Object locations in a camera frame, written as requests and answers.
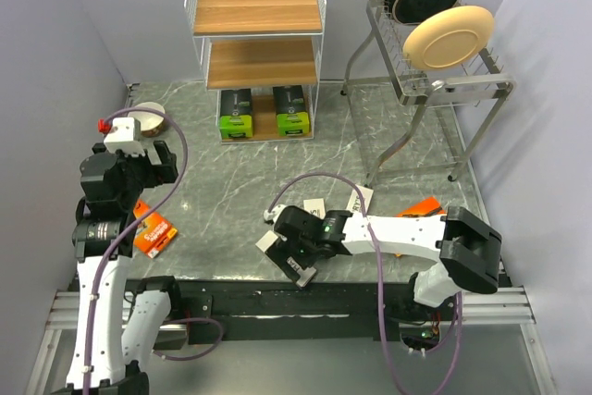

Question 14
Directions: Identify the white Harry's box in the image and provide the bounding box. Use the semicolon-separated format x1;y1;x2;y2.
303;198;326;219
346;185;374;213
255;230;317;289

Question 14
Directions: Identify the orange gillette pack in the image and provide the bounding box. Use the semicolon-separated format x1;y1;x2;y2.
134;212;179;259
396;196;446;217

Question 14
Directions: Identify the Gillette Labs razor box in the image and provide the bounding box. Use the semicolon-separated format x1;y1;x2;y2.
218;89;253;139
272;85;310;137

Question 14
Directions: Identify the metal dish rack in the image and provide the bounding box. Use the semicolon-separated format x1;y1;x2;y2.
340;0;515;187

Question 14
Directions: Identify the white wire wooden shelf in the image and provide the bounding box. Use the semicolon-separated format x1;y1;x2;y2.
184;0;327;143

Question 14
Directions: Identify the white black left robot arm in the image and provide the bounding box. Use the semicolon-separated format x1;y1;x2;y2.
59;141;184;394

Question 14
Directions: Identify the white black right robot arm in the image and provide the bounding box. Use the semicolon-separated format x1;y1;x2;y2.
256;205;502;319

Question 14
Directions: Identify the red floral ceramic bowl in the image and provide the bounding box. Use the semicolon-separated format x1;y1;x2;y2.
129;102;166;138

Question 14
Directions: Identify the beige plate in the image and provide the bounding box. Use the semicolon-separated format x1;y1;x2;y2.
401;6;495;70

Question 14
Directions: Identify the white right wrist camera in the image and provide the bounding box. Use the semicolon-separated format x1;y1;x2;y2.
263;204;286;224

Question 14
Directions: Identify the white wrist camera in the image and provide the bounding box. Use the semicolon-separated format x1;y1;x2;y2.
98;117;145;157
263;204;286;224

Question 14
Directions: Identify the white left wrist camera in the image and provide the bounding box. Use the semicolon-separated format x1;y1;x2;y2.
98;117;145;157

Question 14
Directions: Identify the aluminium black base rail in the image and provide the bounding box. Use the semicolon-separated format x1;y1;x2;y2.
22;281;561;395

